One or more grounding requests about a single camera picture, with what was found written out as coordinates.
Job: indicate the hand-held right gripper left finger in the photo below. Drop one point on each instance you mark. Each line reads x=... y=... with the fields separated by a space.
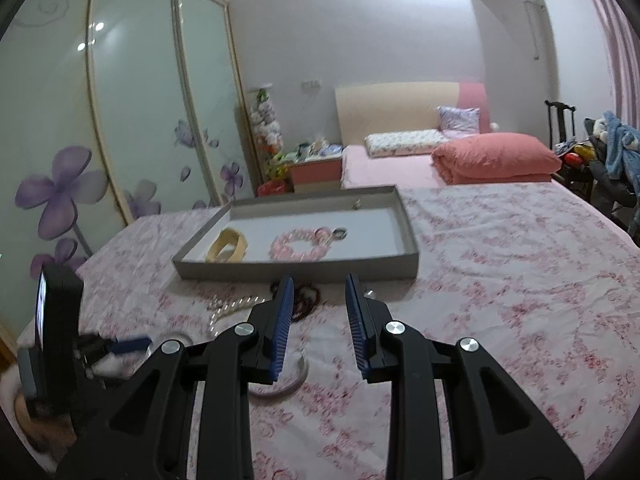
x=282 y=325

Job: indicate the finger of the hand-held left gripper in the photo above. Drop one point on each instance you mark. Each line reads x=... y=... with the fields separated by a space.
x=131 y=346

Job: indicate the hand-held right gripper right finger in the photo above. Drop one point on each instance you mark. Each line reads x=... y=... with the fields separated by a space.
x=356 y=325

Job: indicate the silver bangle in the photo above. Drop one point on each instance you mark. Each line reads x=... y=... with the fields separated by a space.
x=296 y=379

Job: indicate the grey jewelry tray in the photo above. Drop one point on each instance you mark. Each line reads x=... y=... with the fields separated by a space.
x=370 y=230

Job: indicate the person's left forearm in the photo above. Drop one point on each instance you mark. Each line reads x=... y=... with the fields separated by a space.
x=30 y=417

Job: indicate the yellow bangle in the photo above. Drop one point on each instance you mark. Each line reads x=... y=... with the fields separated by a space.
x=220 y=255

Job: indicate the red trash bin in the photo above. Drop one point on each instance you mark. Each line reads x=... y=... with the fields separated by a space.
x=274 y=188

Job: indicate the pink floral blanket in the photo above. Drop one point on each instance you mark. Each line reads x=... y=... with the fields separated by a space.
x=500 y=285

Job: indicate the pink and cream nightstand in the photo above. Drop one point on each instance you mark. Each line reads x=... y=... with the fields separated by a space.
x=315 y=172

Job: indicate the pink bed with headboard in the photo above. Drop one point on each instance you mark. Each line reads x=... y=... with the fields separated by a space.
x=385 y=170

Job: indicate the blue cloth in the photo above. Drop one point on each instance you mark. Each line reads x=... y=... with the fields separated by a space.
x=330 y=150

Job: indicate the white floral pillow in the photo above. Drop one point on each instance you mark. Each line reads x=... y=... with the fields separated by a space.
x=405 y=141

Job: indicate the column of plush toys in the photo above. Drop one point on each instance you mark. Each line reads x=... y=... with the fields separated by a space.
x=265 y=130

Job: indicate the folded pink quilt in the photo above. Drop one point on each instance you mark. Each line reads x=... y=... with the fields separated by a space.
x=495 y=157

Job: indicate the glass wardrobe with purple flowers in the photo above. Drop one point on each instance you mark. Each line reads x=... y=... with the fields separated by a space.
x=140 y=110

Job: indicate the purple patterned pillow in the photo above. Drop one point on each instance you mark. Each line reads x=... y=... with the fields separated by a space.
x=459 y=120

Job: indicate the red ball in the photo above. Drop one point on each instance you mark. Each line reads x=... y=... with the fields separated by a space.
x=572 y=160

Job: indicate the dark wooden chair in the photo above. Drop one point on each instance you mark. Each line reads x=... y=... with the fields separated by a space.
x=559 y=125

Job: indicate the blue fleece garment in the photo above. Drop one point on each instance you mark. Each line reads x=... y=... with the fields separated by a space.
x=622 y=145

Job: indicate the white pipe cover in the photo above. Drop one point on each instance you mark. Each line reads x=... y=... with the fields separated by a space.
x=536 y=25

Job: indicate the pink curtain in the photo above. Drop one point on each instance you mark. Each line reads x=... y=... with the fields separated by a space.
x=615 y=35

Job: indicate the wall outlet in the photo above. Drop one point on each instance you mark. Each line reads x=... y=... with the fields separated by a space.
x=311 y=85

